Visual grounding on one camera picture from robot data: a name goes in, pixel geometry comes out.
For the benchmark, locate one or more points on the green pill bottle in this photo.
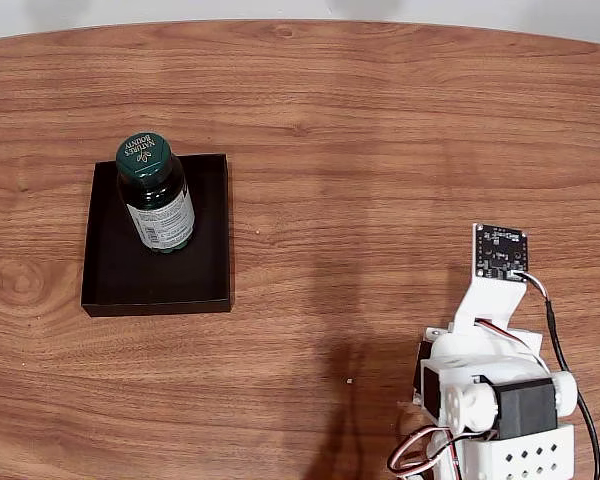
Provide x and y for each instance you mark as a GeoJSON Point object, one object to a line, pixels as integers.
{"type": "Point", "coordinates": [160, 210]}

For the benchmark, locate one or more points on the black shallow box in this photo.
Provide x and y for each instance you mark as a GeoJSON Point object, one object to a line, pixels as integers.
{"type": "Point", "coordinates": [155, 280]}

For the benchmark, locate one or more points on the camera board on white mount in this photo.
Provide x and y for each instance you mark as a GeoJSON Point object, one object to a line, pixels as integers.
{"type": "Point", "coordinates": [500, 252]}

